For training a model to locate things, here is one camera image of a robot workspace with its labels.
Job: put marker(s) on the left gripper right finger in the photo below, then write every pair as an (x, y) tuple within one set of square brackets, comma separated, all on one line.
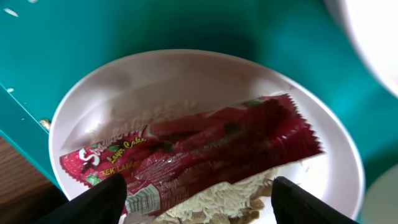
[(293, 205)]

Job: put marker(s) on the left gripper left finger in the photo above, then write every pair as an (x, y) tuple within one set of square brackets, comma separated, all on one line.
[(101, 204)]

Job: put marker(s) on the pile of rice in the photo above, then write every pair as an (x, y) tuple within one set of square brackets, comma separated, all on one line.
[(217, 196)]

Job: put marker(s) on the red snack wrapper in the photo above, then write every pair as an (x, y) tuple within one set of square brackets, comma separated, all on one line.
[(267, 135)]

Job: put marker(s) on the pale green cup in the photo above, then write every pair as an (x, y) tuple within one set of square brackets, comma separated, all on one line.
[(380, 203)]

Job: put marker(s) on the pink plate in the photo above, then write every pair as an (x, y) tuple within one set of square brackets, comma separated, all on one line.
[(110, 97)]

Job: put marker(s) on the pile of peanuts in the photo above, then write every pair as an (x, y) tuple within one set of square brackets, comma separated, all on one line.
[(46, 124)]

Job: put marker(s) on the teal serving tray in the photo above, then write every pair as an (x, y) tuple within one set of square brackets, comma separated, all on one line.
[(47, 46)]

